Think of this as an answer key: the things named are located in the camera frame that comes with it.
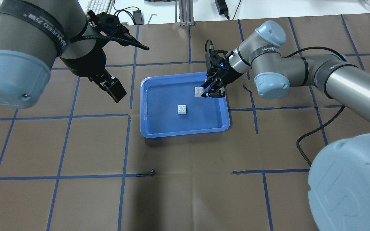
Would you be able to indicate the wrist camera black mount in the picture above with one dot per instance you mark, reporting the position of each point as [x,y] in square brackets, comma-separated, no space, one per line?
[109,28]
[214,60]

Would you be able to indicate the white computer keyboard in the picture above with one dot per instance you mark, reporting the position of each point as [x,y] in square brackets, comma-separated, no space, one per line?
[98,6]

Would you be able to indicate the black power adapter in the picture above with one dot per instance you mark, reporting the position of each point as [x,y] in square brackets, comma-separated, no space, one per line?
[138,17]

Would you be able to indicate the blue plastic tray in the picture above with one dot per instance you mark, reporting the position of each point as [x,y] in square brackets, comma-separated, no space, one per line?
[159,98]

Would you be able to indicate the white block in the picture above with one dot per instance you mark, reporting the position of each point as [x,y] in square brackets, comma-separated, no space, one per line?
[198,91]
[182,109]

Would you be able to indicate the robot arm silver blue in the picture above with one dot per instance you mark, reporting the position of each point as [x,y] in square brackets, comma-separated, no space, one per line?
[339,176]
[33,33]

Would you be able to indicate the aluminium frame post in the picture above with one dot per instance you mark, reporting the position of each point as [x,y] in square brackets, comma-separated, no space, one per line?
[186,12]

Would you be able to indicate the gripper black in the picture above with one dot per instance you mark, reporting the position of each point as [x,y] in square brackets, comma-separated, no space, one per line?
[79,65]
[229,75]

